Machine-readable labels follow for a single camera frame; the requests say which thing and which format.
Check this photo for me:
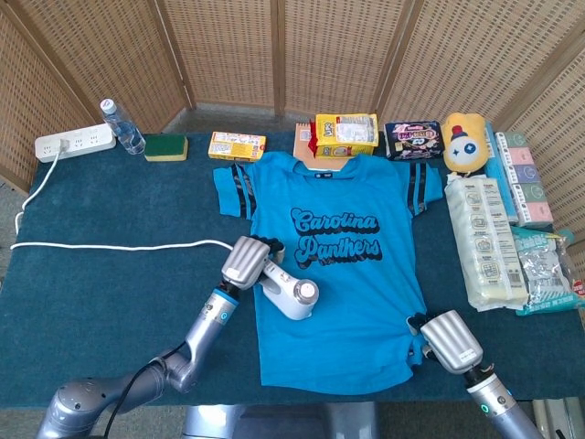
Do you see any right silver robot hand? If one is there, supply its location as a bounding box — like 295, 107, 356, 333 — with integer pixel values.
408, 309, 484, 376

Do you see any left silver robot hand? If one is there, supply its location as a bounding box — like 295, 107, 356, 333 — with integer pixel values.
220, 235, 287, 292

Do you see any white handheld steam iron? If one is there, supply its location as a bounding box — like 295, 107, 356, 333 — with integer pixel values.
261, 258, 321, 322

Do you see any white cable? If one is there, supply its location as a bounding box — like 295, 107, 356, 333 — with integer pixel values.
9, 136, 237, 253

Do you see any blue Carolina Panthers t-shirt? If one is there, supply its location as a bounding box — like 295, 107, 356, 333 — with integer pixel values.
212, 150, 442, 397

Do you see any white tissue pack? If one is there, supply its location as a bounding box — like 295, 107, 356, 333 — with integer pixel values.
444, 176, 529, 313

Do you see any yellow cardboard box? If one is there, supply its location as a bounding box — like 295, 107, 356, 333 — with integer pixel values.
207, 131, 268, 163

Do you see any silver and teal bag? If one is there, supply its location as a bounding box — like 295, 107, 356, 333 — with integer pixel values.
509, 226, 585, 317

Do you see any brown spiral notebook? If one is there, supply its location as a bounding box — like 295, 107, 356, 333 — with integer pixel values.
292, 122, 349, 162

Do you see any dark teal tablecloth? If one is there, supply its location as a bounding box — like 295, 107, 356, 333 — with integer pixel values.
0, 131, 585, 410

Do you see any green and yellow sponge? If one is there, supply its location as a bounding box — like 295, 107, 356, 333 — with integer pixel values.
144, 134, 189, 163

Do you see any yellow Lipo snack bag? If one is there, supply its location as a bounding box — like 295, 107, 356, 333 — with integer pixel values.
308, 112, 380, 160

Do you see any light blue long package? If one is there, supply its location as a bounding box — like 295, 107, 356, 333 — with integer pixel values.
483, 121, 520, 220

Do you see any pastel tissue multipack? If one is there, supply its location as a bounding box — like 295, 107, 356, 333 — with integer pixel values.
495, 131, 555, 229

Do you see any clear plastic water bottle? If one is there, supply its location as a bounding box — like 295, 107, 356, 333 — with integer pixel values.
100, 98, 147, 156

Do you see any yellow plush toy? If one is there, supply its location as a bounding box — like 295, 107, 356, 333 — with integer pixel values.
441, 112, 489, 177

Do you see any white power strip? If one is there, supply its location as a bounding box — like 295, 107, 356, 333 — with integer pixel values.
35, 122, 117, 164

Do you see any dark sanitary pad package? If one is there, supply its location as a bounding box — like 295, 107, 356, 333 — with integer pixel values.
383, 120, 446, 162

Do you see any woven rattan folding screen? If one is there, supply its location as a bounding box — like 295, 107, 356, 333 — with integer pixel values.
0, 0, 585, 241

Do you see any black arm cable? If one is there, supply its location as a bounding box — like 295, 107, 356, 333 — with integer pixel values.
101, 346, 189, 439

